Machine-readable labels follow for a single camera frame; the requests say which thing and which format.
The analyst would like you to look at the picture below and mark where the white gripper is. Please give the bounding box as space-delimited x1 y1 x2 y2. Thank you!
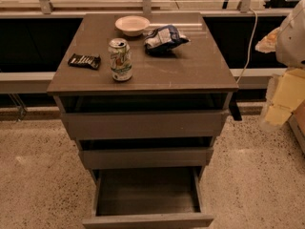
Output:
259 69 305 132

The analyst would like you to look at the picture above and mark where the blue chip bag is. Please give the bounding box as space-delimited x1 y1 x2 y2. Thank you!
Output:
144 25 190 54

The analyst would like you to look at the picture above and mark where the grey top drawer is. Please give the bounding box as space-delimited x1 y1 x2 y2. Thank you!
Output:
62 111 229 140

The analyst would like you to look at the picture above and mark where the grey drawer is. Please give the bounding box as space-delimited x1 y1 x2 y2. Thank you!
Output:
62 111 229 140
79 147 214 170
83 167 214 229

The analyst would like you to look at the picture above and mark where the grey middle drawer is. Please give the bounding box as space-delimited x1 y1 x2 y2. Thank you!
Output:
79 147 214 170

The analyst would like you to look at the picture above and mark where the grey drawer cabinet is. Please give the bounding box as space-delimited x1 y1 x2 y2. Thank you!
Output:
47 11 243 229

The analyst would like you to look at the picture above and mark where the grey bottom drawer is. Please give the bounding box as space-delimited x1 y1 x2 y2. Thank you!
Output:
83 167 214 229

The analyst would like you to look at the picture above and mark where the green white soda can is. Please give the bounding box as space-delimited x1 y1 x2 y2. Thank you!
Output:
109 38 132 81

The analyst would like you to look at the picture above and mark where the white ceramic bowl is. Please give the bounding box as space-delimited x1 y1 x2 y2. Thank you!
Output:
115 15 150 37

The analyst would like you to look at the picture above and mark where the black snack bar wrapper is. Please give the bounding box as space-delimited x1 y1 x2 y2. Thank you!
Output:
68 53 101 70

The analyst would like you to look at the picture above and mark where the metal window railing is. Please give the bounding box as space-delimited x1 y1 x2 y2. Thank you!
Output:
0 0 305 17

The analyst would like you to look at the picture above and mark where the white cable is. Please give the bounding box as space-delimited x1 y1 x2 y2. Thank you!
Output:
235 7 259 84

